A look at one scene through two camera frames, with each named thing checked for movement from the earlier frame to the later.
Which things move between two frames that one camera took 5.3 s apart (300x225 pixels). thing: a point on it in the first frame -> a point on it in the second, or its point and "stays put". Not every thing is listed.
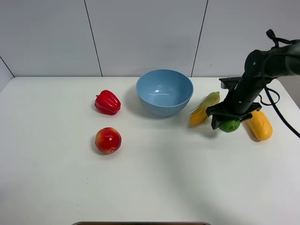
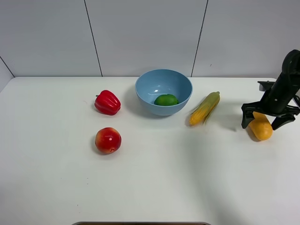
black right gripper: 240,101 -> 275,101
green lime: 228,126 -> 166,100
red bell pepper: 107,102 stays put
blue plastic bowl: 164,92 stays put
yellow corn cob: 199,114 stays put
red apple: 108,140 stays put
